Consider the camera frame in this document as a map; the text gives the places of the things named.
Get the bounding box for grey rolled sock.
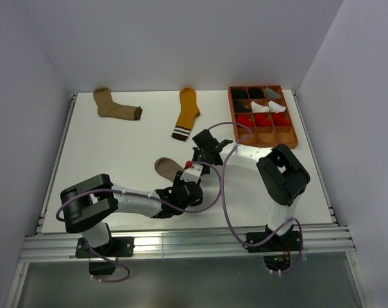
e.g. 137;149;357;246
265;87;282;99

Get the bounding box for red rolled sock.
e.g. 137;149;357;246
254;113;272;127
271;113;291;126
236;114;254;128

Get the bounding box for red rolled sock right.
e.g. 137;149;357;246
271;113;291;126

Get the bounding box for aluminium frame rail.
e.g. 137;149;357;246
19;225;356;263

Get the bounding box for mustard yellow striped sock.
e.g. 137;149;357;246
171;87;201;141

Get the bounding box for tan sock with red cuff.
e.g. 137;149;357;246
155;157;184;182

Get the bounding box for red rolled sock middle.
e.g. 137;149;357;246
254;113;272;127

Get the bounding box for black rolled sock back-middle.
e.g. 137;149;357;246
248;87;265;99

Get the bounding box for black rolled sock back-left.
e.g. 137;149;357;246
231;89;249;99

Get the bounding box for black rolled sock middle-left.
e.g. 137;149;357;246
233;100;252;113

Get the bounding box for brown sock on table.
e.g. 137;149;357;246
93;87;142;121

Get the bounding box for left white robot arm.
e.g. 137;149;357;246
56;171;203;256

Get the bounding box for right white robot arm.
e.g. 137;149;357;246
192;129;310;250

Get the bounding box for orange compartment organizer box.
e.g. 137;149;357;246
228;85;299;149

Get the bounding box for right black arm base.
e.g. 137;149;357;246
243;231;303;270

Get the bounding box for white rolled sock middle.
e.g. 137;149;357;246
251;101;270;113

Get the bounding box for white rolled sock right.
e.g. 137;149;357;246
268;100;287;113

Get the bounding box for white rolled sock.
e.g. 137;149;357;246
251;101;270;113
268;100;287;113

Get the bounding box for red rolled sock left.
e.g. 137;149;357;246
236;114;254;128

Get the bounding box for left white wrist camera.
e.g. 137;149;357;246
180;160;203;184

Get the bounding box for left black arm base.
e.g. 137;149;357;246
75;235;135;277

